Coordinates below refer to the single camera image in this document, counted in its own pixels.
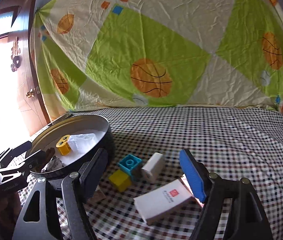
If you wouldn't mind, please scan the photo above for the yellow car toy block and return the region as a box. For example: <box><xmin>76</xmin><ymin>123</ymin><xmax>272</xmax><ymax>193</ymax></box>
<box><xmin>55</xmin><ymin>134</ymin><xmax>72</xmax><ymax>156</ymax></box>

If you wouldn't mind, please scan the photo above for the clear plastic case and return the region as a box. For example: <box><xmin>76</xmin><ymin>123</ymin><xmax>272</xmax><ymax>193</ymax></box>
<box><xmin>68</xmin><ymin>133</ymin><xmax>97</xmax><ymax>154</ymax></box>

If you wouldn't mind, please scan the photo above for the yellow toy cube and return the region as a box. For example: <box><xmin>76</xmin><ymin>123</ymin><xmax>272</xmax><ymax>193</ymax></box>
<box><xmin>109</xmin><ymin>170</ymin><xmax>132</xmax><ymax>192</ymax></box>

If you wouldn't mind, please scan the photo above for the white cork rectangular box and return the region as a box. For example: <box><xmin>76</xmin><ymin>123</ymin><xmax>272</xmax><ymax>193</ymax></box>
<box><xmin>134</xmin><ymin>179</ymin><xmax>193</xmax><ymax>225</ymax></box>

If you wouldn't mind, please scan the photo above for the teal bear toy block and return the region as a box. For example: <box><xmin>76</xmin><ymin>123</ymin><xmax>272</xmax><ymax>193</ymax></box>
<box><xmin>118</xmin><ymin>154</ymin><xmax>142</xmax><ymax>181</ymax></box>

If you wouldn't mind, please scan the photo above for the brown wooden brush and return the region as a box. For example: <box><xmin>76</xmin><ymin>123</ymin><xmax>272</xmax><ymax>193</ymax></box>
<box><xmin>35</xmin><ymin>147</ymin><xmax>55</xmax><ymax>172</ymax></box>

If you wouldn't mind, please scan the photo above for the dark pouch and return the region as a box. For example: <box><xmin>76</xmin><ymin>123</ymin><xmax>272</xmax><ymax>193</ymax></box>
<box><xmin>41</xmin><ymin>155</ymin><xmax>64</xmax><ymax>173</ymax></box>

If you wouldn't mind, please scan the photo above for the sun picture toy block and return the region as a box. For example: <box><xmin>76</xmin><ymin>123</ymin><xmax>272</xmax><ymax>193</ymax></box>
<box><xmin>87</xmin><ymin>186</ymin><xmax>106</xmax><ymax>203</ymax></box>

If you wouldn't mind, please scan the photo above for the brown wooden door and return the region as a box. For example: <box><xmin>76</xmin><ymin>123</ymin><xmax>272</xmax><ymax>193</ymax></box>
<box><xmin>0</xmin><ymin>0</ymin><xmax>50</xmax><ymax>136</ymax></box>

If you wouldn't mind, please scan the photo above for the black round cookie tin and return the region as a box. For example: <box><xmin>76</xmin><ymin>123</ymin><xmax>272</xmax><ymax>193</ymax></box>
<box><xmin>25</xmin><ymin>114</ymin><xmax>116</xmax><ymax>179</ymax></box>

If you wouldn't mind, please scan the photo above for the brass door knob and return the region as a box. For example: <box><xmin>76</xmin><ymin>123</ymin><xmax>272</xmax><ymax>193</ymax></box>
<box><xmin>26</xmin><ymin>88</ymin><xmax>36</xmax><ymax>98</ymax></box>

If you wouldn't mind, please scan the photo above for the rose gold lighter case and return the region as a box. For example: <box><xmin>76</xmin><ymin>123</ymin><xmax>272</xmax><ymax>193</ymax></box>
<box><xmin>180</xmin><ymin>174</ymin><xmax>204</xmax><ymax>208</ymax></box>

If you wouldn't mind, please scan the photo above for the checkered tablecloth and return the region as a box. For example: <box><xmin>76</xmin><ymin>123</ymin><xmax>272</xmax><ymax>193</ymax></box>
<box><xmin>17</xmin><ymin>106</ymin><xmax>283</xmax><ymax>240</ymax></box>

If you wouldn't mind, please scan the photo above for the white usb charger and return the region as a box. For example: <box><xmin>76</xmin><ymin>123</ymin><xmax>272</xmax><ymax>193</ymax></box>
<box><xmin>141</xmin><ymin>152</ymin><xmax>165</xmax><ymax>184</ymax></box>

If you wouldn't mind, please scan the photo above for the green basketball pattern sheet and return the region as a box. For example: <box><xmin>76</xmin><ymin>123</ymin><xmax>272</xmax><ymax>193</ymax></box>
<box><xmin>31</xmin><ymin>0</ymin><xmax>283</xmax><ymax>119</ymax></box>

